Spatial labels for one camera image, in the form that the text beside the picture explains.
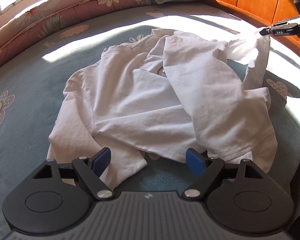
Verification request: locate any white long sleeve shirt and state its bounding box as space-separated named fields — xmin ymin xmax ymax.
xmin=47 ymin=29 xmax=277 ymax=189

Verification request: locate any teal floral bed sheet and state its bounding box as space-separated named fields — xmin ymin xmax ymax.
xmin=0 ymin=2 xmax=300 ymax=239

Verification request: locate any pink floral folded quilt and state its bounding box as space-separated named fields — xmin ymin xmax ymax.
xmin=0 ymin=0 xmax=155 ymax=67

